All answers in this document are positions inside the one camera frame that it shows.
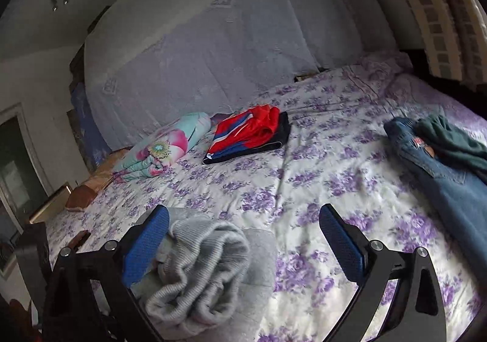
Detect grey sweatpants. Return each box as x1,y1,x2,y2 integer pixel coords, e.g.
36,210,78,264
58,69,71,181
132,208,277,341

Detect folded red blue shorts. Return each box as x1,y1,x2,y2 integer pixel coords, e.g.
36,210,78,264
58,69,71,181
205,104,280,160

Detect dark green garment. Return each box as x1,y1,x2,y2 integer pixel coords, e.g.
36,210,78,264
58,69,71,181
414,114,486,175

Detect purple floral bedspread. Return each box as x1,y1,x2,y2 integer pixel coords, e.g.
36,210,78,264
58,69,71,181
47,57,486,341

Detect blue denim jeans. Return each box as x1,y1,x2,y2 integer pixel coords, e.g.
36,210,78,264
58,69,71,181
384,118,486,279

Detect window with white frame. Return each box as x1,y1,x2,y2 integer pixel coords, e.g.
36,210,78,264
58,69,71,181
0,103,53,279

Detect folded teal floral blanket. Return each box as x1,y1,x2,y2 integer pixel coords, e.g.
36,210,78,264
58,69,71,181
112,113,211,182

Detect folded black garment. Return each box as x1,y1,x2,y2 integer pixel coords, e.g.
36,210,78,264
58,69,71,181
203,104,291,165

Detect brown wooden board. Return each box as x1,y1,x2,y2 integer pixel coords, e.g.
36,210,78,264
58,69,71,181
65,185,97,212

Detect beige patterned curtain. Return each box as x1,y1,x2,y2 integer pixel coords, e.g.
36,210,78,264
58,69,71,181
406,0,486,88

